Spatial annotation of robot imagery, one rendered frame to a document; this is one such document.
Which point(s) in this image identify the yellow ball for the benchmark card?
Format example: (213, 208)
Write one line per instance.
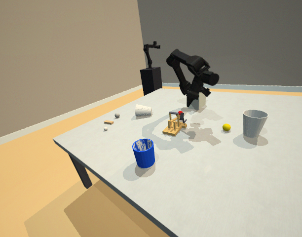
(226, 127)

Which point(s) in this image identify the blue cup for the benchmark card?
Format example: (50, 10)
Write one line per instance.
(144, 153)

